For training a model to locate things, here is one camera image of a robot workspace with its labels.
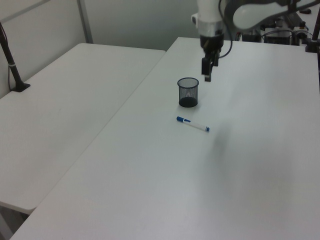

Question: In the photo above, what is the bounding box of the blue and white marker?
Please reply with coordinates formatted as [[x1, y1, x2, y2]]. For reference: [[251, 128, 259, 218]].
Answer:
[[175, 115, 211, 133]]

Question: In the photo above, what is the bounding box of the grey metal partition post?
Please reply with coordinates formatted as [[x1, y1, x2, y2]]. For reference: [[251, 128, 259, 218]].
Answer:
[[76, 0, 94, 44]]

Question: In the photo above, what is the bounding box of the black mesh pen cup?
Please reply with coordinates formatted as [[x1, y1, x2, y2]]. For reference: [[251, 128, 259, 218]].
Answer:
[[177, 77, 200, 109]]

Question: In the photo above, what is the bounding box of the white side table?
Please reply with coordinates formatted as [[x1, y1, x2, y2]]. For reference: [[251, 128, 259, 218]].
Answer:
[[0, 42, 167, 211]]

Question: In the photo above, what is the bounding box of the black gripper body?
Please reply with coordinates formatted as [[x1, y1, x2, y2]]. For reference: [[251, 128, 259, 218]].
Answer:
[[199, 34, 225, 55]]

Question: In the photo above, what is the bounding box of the metal lab equipment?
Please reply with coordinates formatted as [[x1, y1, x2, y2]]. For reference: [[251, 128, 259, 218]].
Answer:
[[234, 9, 312, 47]]

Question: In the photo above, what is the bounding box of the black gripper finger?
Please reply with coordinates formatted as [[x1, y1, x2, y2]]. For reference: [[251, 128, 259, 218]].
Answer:
[[201, 51, 216, 83], [213, 48, 222, 68]]

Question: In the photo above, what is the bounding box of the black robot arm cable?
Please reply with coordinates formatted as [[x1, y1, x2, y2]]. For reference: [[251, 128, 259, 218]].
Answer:
[[217, 0, 233, 59]]

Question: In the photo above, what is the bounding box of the black camera stand pole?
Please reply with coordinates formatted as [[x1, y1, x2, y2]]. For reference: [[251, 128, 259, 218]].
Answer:
[[0, 21, 32, 92]]

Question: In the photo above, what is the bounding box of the black clamp stand pole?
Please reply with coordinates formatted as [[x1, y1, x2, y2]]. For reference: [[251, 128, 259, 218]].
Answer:
[[304, 13, 320, 54]]

